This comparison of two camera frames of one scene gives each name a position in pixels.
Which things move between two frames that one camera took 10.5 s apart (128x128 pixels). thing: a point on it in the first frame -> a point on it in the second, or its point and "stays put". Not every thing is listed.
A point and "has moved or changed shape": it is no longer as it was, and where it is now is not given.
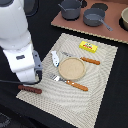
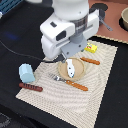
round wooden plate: [72, 68] stays put
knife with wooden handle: [69, 54] stays put
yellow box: [88, 46] stays put
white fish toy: [56, 60] has moved or changed shape
